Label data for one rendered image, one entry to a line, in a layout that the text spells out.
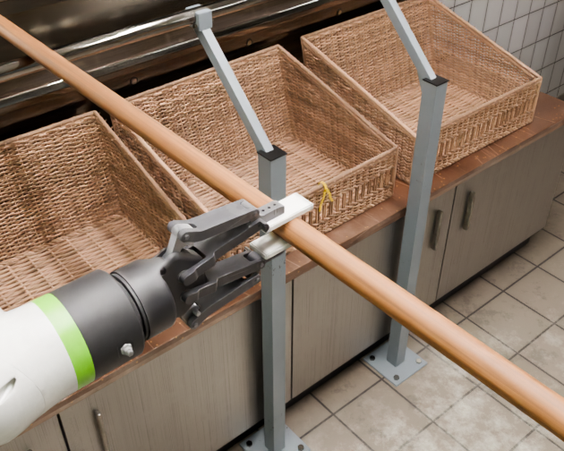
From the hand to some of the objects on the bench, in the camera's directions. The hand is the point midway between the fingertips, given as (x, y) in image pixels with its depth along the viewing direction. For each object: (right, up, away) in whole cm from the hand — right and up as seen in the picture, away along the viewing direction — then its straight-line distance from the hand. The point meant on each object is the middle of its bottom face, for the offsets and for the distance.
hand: (281, 225), depth 80 cm
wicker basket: (-51, -16, +81) cm, 97 cm away
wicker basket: (-6, +8, +110) cm, 111 cm away
